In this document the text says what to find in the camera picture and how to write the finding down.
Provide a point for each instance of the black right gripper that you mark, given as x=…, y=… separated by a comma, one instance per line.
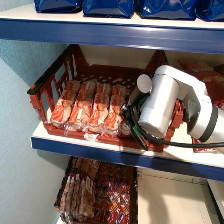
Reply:
x=140, y=91

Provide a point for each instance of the silver-white right robot arm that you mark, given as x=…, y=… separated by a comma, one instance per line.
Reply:
x=166, y=100

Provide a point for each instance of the red plastic crate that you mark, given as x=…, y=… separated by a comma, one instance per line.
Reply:
x=100, y=71

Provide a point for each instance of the shiny blue bag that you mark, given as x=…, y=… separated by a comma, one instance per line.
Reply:
x=211, y=9
x=166, y=8
x=58, y=5
x=108, y=7

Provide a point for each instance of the red blue patterned pack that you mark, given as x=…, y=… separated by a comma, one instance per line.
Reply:
x=113, y=193

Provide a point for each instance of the black-rimmed crate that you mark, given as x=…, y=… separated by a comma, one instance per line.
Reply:
x=66, y=170

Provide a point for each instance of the plain white shelf board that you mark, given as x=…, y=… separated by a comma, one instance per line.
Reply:
x=173, y=200

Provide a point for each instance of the brown baked goods pack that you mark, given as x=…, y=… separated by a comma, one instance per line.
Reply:
x=78, y=195

